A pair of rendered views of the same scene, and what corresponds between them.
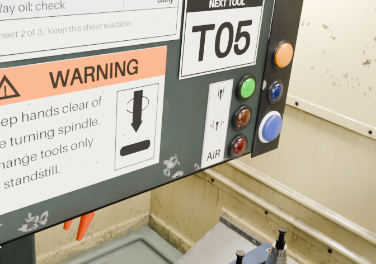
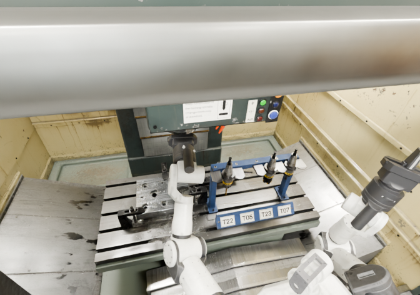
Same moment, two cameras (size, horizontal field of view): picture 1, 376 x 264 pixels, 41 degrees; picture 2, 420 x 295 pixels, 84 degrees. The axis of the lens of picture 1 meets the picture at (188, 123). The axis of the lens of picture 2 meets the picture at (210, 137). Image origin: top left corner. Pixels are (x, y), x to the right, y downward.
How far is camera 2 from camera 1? 0.38 m
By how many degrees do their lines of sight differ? 30
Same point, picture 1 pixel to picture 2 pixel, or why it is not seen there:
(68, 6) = not seen: hidden behind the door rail
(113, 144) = (216, 112)
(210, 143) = (249, 116)
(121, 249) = (259, 141)
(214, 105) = (250, 106)
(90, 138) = (210, 110)
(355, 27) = not seen: hidden behind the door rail
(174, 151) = (235, 116)
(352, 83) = (365, 97)
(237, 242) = (302, 151)
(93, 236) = (249, 134)
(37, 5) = not seen: hidden behind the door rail
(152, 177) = (228, 122)
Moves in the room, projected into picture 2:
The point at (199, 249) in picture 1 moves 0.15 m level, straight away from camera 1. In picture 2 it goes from (286, 150) to (292, 140)
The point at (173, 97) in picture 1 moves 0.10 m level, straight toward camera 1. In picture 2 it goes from (235, 102) to (221, 117)
